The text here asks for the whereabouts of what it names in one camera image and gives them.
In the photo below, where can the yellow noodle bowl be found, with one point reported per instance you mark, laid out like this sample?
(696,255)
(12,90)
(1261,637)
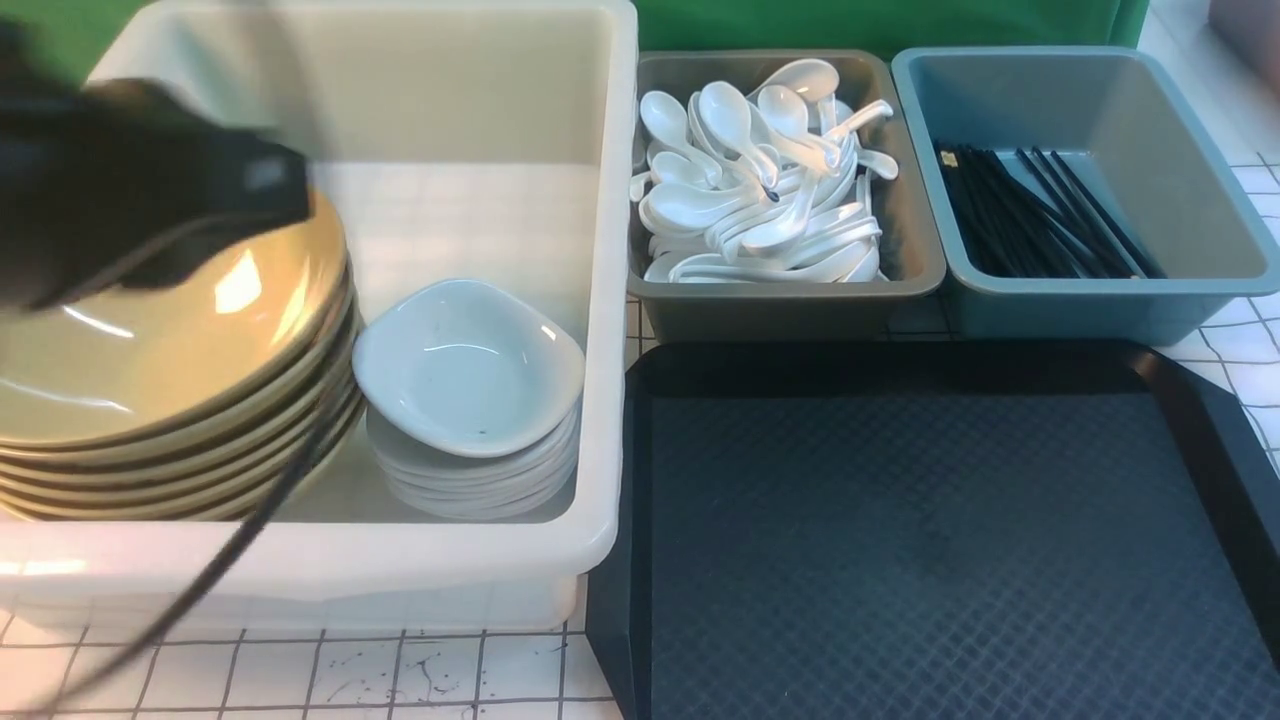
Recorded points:
(123,363)

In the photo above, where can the pile of white spoons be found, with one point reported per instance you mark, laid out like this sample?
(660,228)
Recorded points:
(709,219)

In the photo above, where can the stack of white sauce dishes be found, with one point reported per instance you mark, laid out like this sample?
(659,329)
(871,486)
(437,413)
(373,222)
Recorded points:
(475,488)

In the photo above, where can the grey spoon bin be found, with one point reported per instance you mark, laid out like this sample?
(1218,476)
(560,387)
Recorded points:
(911,252)

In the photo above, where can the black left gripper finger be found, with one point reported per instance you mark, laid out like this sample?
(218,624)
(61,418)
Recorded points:
(122,186)

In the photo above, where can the white square sauce dish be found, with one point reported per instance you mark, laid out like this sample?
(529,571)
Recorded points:
(467,368)

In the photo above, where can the black serving tray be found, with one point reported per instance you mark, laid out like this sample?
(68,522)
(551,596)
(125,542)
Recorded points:
(932,530)

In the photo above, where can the blue-grey chopstick bin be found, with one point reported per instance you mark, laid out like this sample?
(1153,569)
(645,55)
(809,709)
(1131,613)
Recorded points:
(1123,126)

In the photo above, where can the bundle of black chopsticks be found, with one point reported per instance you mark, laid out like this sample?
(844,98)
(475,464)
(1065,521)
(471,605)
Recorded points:
(1048,225)

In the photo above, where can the white ceramic soup spoon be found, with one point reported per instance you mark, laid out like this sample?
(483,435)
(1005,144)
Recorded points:
(727,115)

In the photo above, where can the stack of yellow bowls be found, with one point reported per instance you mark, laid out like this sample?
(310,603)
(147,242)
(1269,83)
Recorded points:
(215,469)

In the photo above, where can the green backdrop cloth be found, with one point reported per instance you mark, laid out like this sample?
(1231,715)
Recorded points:
(75,34)

